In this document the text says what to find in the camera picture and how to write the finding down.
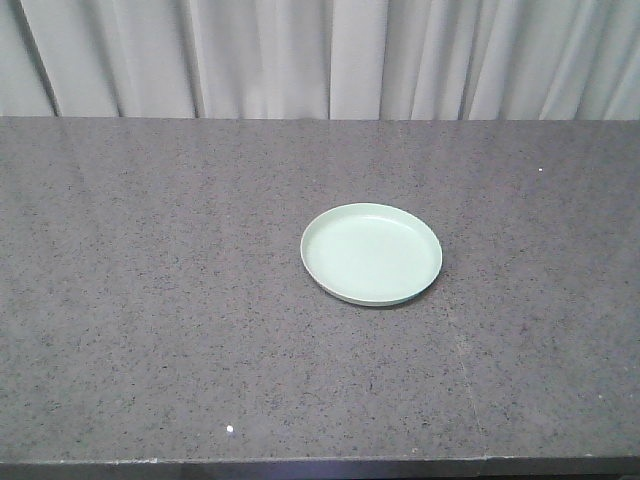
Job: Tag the white pleated curtain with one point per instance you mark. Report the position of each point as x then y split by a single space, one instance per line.
350 60

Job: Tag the light green round plate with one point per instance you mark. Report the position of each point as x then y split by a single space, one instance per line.
371 254

